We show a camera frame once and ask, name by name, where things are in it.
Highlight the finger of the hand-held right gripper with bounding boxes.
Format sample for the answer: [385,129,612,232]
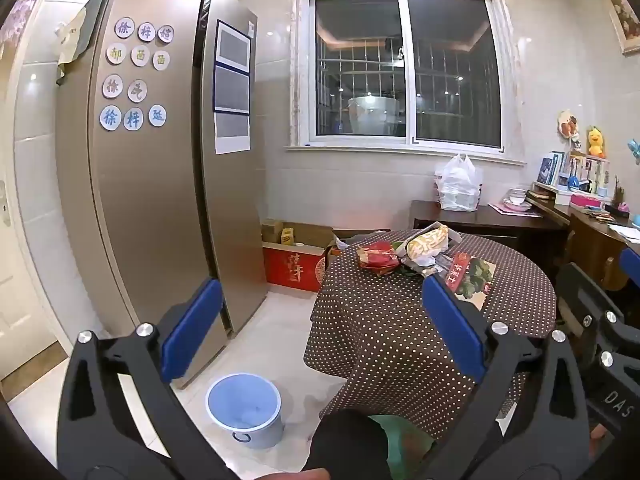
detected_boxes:
[555,261,640,377]
[619,247,640,292]

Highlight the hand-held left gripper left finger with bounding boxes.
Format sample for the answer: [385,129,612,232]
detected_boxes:
[55,278,242,480]

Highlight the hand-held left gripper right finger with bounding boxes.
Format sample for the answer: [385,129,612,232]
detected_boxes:
[421,275,592,480]

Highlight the printed wrapper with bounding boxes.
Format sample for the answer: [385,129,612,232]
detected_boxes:
[400,250,453,281]

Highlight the yellow snack packet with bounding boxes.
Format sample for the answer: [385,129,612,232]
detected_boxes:
[397,224,450,261]

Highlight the blue plastic bucket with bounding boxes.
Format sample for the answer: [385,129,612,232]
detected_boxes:
[206,373,285,450]

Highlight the red snack packet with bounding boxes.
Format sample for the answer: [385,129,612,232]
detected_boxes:
[356,241,401,277]

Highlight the round polka-dot covered table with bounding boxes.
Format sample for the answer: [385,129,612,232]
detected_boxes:
[303,230,557,441]

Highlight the dark wooden shelf desk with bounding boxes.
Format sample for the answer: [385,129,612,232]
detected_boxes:
[525,184,640,261]

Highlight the row of books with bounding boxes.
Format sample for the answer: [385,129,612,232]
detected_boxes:
[537,151,613,196]

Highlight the red cardboard box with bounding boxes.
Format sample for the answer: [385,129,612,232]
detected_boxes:
[261,220,335,294]

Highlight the pink paper mat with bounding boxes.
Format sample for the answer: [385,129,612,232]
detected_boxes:
[489,201,544,219]

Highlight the green plastic stool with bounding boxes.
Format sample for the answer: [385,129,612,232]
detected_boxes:
[370,414,437,480]

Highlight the yellow plush duck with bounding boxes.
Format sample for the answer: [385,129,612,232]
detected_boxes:
[586,126,607,159]

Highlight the stacked white bowls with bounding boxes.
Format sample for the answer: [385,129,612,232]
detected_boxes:
[502,187,529,212]

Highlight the printed brown cardboard box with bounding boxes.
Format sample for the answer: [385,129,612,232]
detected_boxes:
[327,230,393,267]

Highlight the silver double door refrigerator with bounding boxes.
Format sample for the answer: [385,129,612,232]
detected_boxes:
[54,0,268,391]

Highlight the white plastic bag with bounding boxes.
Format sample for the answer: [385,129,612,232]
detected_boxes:
[434,153,484,212]

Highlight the white door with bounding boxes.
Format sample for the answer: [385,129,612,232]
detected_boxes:
[0,45,68,378]

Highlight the white edged grey sheet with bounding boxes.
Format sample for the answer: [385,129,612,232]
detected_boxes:
[215,112,251,155]

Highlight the blue framed grey sheet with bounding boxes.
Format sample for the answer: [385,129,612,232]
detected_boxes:
[213,64,250,115]
[215,19,251,75]

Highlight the group of round paper magnets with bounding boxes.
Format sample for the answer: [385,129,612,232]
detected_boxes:
[99,17,175,132]

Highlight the white framed window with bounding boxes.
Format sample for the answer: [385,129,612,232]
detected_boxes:
[287,0,526,166]

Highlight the hanging white cloth bag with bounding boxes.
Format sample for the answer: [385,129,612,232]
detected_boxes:
[56,7,89,86]

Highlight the round orange wall decoration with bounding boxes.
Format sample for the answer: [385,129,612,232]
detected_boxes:
[556,110,581,141]

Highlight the framed wall picture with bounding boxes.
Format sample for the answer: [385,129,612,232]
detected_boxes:
[600,0,640,56]

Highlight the pink floral wall picture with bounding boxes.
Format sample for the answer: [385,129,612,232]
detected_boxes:
[0,0,47,47]

